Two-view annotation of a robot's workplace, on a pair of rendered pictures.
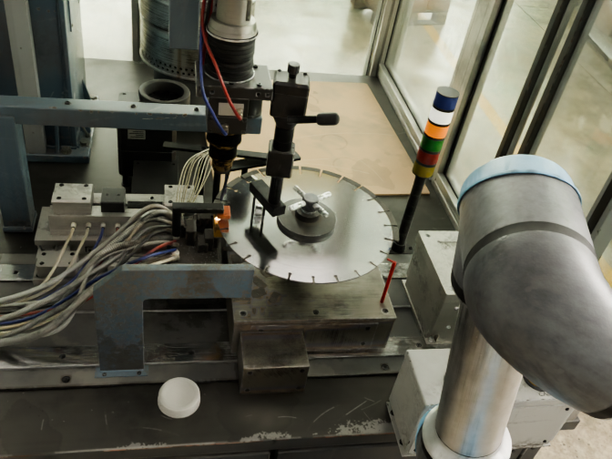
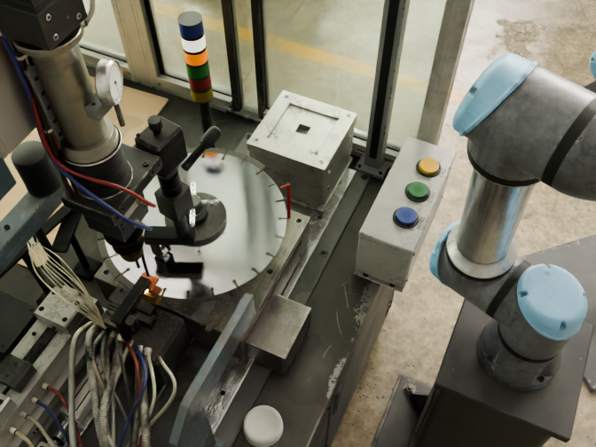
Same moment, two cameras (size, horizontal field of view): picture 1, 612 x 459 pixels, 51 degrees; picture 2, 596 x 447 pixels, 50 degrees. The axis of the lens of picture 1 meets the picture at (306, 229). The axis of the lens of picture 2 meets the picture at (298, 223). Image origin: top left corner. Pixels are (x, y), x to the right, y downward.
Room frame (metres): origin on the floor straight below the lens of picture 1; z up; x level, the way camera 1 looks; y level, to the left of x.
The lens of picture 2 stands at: (0.35, 0.40, 1.87)
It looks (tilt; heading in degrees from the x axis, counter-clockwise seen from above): 54 degrees down; 311
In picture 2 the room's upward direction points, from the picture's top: straight up
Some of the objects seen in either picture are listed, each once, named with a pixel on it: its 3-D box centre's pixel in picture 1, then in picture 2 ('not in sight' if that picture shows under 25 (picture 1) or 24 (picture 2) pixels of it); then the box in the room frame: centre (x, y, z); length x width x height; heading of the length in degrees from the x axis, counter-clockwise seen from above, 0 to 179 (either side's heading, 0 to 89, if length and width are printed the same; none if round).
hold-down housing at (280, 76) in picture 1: (285, 122); (167, 169); (0.89, 0.06, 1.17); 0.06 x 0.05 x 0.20; 97
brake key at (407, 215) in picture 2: not in sight; (405, 217); (0.67, -0.29, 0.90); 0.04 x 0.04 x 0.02
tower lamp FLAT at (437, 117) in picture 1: (441, 113); (192, 39); (1.15, -0.22, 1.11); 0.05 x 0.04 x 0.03; 16
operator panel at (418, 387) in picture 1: (481, 400); (404, 212); (0.70, -0.35, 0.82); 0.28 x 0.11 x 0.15; 106
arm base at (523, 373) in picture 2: not in sight; (524, 341); (0.37, -0.27, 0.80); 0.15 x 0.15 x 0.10
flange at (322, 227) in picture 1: (307, 215); (195, 215); (0.94, 0.00, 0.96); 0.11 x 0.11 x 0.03
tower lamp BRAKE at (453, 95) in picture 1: (445, 98); (191, 25); (1.15, -0.22, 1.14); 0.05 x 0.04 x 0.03; 16
